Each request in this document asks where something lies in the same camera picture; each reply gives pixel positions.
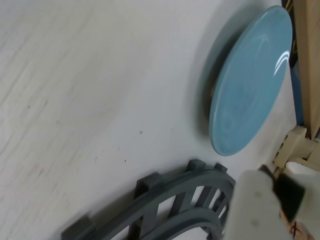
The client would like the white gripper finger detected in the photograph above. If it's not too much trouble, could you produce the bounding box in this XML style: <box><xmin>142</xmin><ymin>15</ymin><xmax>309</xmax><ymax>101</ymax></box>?
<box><xmin>259</xmin><ymin>161</ymin><xmax>320</xmax><ymax>226</ymax></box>
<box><xmin>223</xmin><ymin>169</ymin><xmax>288</xmax><ymax>240</ymax></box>

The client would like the grey circular toy train track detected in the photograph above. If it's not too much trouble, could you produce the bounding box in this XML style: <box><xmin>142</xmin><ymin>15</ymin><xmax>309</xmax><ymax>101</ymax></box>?
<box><xmin>61</xmin><ymin>159</ymin><xmax>237</xmax><ymax>240</ymax></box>

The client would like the black panel with yellow print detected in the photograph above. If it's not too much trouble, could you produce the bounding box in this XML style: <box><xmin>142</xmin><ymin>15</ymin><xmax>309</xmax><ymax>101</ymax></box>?
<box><xmin>281</xmin><ymin>0</ymin><xmax>300</xmax><ymax>70</ymax></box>

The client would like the beige plastic bracket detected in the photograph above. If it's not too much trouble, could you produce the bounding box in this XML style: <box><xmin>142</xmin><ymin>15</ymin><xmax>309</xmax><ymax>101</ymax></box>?
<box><xmin>274</xmin><ymin>126</ymin><xmax>317</xmax><ymax>169</ymax></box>

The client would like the blue flat panel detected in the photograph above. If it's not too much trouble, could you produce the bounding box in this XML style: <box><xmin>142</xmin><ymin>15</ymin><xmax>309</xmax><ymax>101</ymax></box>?
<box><xmin>289</xmin><ymin>63</ymin><xmax>305</xmax><ymax>126</ymax></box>

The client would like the blue round ceramic dish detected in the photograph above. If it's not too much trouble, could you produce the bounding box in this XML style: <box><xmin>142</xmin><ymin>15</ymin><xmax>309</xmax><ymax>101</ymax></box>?
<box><xmin>209</xmin><ymin>5</ymin><xmax>294</xmax><ymax>157</ymax></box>

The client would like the light wooden furniture board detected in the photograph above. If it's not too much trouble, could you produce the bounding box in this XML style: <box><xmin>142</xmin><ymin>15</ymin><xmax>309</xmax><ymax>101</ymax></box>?
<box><xmin>292</xmin><ymin>0</ymin><xmax>320</xmax><ymax>141</ymax></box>

